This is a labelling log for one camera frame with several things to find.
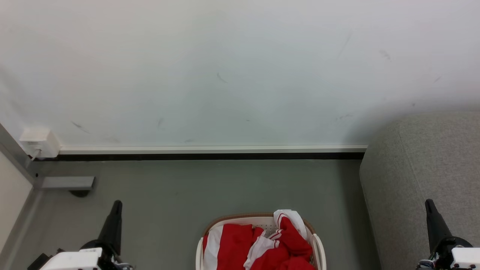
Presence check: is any red and white garment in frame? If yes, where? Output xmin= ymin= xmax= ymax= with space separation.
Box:
xmin=202 ymin=209 xmax=317 ymax=270

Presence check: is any grey fabric sofa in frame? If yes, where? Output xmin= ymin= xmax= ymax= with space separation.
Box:
xmin=359 ymin=112 xmax=480 ymax=270

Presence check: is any white and black baseboard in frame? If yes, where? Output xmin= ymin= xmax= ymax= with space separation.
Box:
xmin=58 ymin=145 xmax=368 ymax=161

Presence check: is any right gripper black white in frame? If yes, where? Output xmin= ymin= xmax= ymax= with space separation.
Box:
xmin=418 ymin=199 xmax=480 ymax=270

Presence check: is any white wall socket box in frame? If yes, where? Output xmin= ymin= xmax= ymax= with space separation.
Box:
xmin=19 ymin=128 xmax=60 ymax=159

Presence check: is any white plastic laundry basket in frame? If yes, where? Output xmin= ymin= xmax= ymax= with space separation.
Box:
xmin=196 ymin=214 xmax=327 ymax=270

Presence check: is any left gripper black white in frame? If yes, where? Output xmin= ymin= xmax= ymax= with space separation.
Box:
xmin=39 ymin=200 xmax=132 ymax=270

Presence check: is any grey metal door frame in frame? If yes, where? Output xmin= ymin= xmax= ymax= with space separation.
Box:
xmin=0 ymin=123 xmax=42 ymax=259

